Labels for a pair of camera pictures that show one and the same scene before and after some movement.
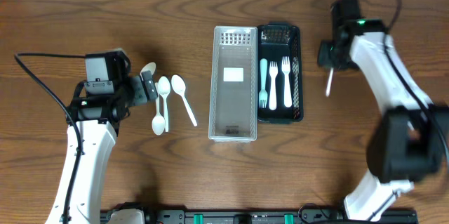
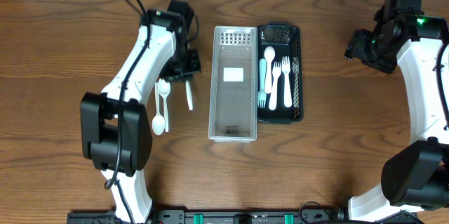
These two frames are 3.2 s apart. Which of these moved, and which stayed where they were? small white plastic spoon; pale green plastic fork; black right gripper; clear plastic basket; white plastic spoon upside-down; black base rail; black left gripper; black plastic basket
Moved: black left gripper; black right gripper; small white plastic spoon
Stayed: white plastic spoon upside-down; black base rail; black plastic basket; clear plastic basket; pale green plastic fork
